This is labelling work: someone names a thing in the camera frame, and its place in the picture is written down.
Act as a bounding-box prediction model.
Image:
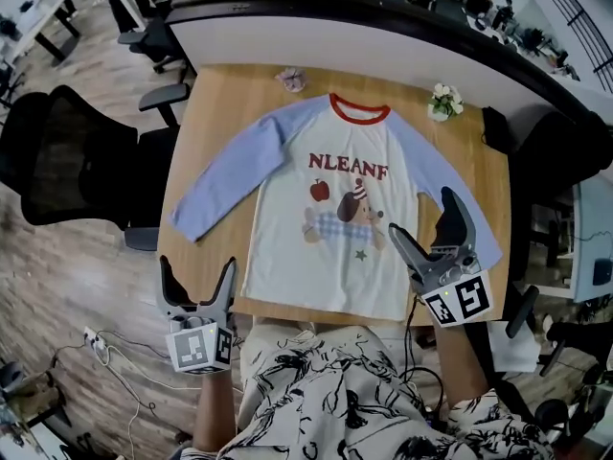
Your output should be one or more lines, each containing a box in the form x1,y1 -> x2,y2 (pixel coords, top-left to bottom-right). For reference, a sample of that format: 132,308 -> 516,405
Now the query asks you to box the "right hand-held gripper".
387,186 -> 494,329

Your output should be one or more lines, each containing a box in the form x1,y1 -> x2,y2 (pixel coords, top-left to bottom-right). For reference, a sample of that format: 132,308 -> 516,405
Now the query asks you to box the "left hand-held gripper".
159,255 -> 238,376

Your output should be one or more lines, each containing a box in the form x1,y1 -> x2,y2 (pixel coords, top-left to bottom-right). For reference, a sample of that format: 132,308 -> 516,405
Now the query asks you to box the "white shirt with blue sleeves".
168,92 -> 504,323

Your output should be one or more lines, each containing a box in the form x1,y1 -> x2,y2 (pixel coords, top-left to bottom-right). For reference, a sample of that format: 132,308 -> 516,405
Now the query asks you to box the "person's right forearm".
433,321 -> 494,416

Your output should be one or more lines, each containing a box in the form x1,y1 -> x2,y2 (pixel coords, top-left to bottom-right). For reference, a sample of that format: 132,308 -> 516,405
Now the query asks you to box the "person's left forearm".
191,371 -> 240,454

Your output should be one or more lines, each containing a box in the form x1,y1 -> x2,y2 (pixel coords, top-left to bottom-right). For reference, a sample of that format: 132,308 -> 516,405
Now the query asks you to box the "white power strip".
83,326 -> 109,358

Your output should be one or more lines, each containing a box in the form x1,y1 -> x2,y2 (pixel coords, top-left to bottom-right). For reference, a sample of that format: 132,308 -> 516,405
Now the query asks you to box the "black pouch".
480,105 -> 513,155

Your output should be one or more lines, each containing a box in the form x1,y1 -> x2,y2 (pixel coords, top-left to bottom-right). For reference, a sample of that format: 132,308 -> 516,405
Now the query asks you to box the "white cloth sheet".
487,321 -> 542,374

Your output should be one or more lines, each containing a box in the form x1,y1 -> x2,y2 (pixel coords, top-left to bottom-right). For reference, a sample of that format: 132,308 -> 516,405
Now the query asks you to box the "white-flowered plant in white pot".
426,82 -> 465,123

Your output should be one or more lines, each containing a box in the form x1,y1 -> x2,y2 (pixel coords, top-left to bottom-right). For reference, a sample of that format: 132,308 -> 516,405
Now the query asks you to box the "tall black office chair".
507,110 -> 613,282

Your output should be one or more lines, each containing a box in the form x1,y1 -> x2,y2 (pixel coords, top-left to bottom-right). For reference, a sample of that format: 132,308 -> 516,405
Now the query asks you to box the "glass-topped white desk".
572,179 -> 613,304

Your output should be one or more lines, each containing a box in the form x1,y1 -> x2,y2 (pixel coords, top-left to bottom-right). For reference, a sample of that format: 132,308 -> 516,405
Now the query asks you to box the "black box device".
592,256 -> 613,287

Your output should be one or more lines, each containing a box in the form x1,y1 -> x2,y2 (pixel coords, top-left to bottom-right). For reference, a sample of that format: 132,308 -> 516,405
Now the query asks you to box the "person's white black-patterned clothing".
179,326 -> 556,460

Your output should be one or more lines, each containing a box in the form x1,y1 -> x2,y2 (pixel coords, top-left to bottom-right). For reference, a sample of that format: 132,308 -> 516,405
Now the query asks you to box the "black mesh office chair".
0,82 -> 192,253

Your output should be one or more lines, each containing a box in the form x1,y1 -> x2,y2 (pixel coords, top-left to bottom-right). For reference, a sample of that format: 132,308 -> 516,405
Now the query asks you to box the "black metal railing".
540,0 -> 613,95

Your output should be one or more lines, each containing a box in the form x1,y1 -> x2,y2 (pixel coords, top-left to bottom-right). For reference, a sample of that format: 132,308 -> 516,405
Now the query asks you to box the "white office desk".
0,0 -> 80,64

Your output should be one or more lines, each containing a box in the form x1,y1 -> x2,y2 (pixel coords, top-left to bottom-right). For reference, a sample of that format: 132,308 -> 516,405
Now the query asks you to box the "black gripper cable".
401,294 -> 449,430

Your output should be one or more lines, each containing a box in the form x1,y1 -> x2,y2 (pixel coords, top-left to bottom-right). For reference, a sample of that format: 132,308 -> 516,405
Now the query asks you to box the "white power cable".
93,342 -> 202,454

